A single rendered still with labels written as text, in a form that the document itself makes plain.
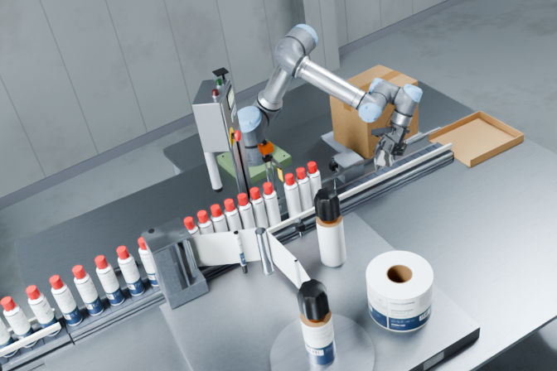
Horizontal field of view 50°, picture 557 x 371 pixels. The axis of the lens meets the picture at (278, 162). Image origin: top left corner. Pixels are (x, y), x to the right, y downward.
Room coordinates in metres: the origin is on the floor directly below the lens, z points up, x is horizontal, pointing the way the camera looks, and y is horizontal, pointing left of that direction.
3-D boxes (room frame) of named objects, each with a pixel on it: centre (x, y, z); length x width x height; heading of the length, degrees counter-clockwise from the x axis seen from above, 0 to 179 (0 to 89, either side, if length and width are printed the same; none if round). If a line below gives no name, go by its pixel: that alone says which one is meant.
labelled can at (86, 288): (1.47, 0.70, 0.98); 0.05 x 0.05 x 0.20
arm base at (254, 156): (2.25, 0.10, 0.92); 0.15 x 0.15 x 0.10
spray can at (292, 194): (1.77, -0.03, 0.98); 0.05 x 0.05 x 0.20
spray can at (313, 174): (1.82, -0.12, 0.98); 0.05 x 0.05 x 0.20
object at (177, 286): (1.50, 0.40, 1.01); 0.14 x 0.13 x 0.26; 113
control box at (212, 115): (1.78, 0.18, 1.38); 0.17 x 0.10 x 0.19; 168
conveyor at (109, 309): (1.75, 0.04, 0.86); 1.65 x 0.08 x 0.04; 113
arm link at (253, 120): (2.26, 0.09, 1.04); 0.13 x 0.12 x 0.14; 146
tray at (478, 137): (2.14, -0.87, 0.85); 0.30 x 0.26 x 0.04; 113
